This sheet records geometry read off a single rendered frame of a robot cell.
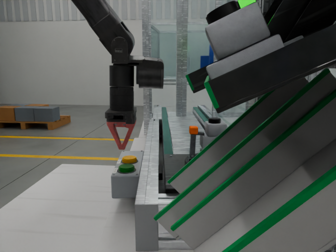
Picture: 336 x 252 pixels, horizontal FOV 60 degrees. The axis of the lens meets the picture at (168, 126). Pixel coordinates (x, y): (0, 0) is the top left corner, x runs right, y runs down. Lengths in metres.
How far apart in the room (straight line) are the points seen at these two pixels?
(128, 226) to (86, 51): 8.74
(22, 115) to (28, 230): 5.61
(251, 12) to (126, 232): 0.54
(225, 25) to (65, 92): 9.43
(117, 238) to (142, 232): 0.08
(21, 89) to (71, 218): 9.63
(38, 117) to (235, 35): 5.97
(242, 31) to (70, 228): 0.59
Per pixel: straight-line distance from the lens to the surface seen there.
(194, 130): 0.69
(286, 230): 0.24
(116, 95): 0.68
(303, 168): 0.36
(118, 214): 0.76
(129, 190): 0.73
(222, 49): 0.25
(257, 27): 0.25
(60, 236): 0.71
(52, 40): 9.76
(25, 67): 10.20
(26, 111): 6.26
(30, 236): 0.73
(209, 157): 0.50
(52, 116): 6.01
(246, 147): 0.37
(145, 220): 0.59
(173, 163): 0.76
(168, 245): 0.62
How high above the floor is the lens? 1.22
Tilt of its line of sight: 12 degrees down
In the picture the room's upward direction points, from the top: straight up
